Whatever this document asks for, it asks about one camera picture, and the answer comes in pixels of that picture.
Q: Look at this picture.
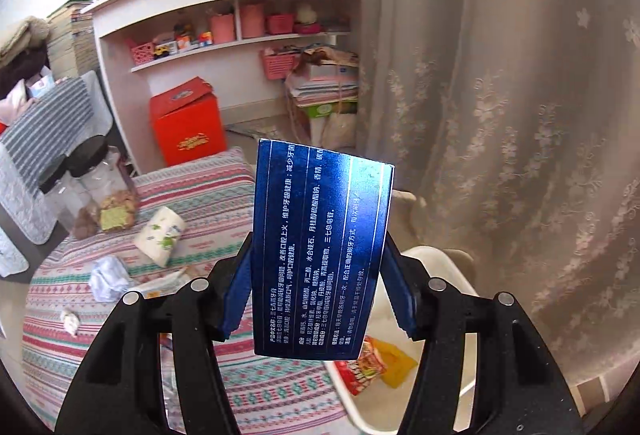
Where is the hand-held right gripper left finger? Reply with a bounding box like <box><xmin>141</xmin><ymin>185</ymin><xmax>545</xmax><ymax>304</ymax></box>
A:
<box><xmin>52</xmin><ymin>231</ymin><xmax>256</xmax><ymax>435</ymax></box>

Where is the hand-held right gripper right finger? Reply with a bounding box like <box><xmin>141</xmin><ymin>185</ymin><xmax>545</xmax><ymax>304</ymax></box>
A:
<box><xmin>380</xmin><ymin>235</ymin><xmax>586</xmax><ymax>435</ymax></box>

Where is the white plastic bin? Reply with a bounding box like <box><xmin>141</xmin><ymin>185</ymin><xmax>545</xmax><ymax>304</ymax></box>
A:
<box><xmin>325</xmin><ymin>245</ymin><xmax>483</xmax><ymax>433</ymax></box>

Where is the clear plastic wrapper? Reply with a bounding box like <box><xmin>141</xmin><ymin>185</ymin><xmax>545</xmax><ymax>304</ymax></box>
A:
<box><xmin>132</xmin><ymin>267</ymin><xmax>193</xmax><ymax>301</ymax></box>

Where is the blue printed cardboard box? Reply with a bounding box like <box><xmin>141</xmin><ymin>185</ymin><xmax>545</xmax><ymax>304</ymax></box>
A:
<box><xmin>252</xmin><ymin>138</ymin><xmax>396</xmax><ymax>361</ymax></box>

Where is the white tissue pack green print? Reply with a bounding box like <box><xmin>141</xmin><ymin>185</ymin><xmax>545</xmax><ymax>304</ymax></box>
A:
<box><xmin>134</xmin><ymin>206</ymin><xmax>187</xmax><ymax>268</ymax></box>

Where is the white tissue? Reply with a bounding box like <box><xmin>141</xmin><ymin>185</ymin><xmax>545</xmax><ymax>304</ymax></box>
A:
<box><xmin>89</xmin><ymin>256</ymin><xmax>133</xmax><ymax>303</ymax></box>

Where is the yellow plastic wrapper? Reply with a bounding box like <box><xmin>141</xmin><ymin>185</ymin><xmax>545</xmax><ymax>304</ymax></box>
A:
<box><xmin>372</xmin><ymin>337</ymin><xmax>418</xmax><ymax>388</ymax></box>

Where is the red snack wrapper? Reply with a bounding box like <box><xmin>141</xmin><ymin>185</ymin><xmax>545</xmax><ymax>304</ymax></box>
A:
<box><xmin>332</xmin><ymin>335</ymin><xmax>388</xmax><ymax>396</ymax></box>

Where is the patterned red green tablecloth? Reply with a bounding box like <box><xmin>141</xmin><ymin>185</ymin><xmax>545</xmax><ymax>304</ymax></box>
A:
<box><xmin>20</xmin><ymin>148</ymin><xmax>351</xmax><ymax>435</ymax></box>

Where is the plastic jar with yellow label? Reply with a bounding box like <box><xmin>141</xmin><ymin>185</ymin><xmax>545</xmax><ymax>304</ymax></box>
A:
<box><xmin>67</xmin><ymin>135</ymin><xmax>142</xmax><ymax>232</ymax></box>

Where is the plastic jar with brown nuts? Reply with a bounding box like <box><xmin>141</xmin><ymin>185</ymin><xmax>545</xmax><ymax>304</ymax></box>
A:
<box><xmin>39</xmin><ymin>155</ymin><xmax>101</xmax><ymax>240</ymax></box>

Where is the red cardboard box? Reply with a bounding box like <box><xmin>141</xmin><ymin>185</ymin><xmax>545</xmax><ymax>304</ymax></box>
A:
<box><xmin>150</xmin><ymin>76</ymin><xmax>228</xmax><ymax>168</ymax></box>

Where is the grey sofa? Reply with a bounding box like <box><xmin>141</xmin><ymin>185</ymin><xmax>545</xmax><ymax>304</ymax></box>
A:
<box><xmin>0</xmin><ymin>195</ymin><xmax>76</xmax><ymax>276</ymax></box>

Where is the green tissue box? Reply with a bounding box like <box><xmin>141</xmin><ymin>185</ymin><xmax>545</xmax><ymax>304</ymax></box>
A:
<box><xmin>306</xmin><ymin>101</ymin><xmax>358</xmax><ymax>118</ymax></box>

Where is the floral lace curtain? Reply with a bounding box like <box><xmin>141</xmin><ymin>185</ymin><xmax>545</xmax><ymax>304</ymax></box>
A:
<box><xmin>357</xmin><ymin>0</ymin><xmax>640</xmax><ymax>416</ymax></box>

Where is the pile of papers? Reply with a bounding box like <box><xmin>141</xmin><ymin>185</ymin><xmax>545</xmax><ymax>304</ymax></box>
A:
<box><xmin>286</xmin><ymin>44</ymin><xmax>360</xmax><ymax>108</ymax></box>

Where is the striped quilted sofa seat cover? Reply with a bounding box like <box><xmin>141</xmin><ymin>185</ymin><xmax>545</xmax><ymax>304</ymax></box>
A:
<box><xmin>0</xmin><ymin>235</ymin><xmax>29</xmax><ymax>279</ymax></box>

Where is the pink hanging basket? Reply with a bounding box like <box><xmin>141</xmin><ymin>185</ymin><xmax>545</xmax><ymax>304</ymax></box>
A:
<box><xmin>259</xmin><ymin>49</ymin><xmax>301</xmax><ymax>81</ymax></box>

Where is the pink lattice basket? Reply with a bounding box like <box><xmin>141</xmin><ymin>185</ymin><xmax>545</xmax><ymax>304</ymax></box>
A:
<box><xmin>131</xmin><ymin>40</ymin><xmax>166</xmax><ymax>66</ymax></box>

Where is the small pink basket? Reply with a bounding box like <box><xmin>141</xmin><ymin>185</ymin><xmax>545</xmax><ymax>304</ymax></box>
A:
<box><xmin>265</xmin><ymin>14</ymin><xmax>296</xmax><ymax>35</ymax></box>

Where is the blue tissue box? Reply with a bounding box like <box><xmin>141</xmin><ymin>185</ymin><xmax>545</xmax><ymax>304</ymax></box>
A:
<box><xmin>27</xmin><ymin>68</ymin><xmax>57</xmax><ymax>99</ymax></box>

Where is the white plush toy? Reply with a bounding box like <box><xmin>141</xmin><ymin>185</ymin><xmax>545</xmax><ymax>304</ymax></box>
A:
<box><xmin>295</xmin><ymin>2</ymin><xmax>321</xmax><ymax>26</ymax></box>

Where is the pink clothing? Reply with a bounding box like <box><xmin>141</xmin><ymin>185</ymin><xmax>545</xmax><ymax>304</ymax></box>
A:
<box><xmin>0</xmin><ymin>78</ymin><xmax>41</xmax><ymax>126</ymax></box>

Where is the stack of books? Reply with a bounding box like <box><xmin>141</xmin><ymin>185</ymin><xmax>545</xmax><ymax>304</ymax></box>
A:
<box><xmin>47</xmin><ymin>0</ymin><xmax>101</xmax><ymax>78</ymax></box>

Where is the dark folded clothing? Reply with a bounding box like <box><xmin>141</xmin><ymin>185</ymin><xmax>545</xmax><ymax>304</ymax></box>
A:
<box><xmin>0</xmin><ymin>45</ymin><xmax>51</xmax><ymax>96</ymax></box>

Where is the beige fleece blanket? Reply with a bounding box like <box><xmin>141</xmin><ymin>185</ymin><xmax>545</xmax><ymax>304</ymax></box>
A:
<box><xmin>0</xmin><ymin>15</ymin><xmax>51</xmax><ymax>61</ymax></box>

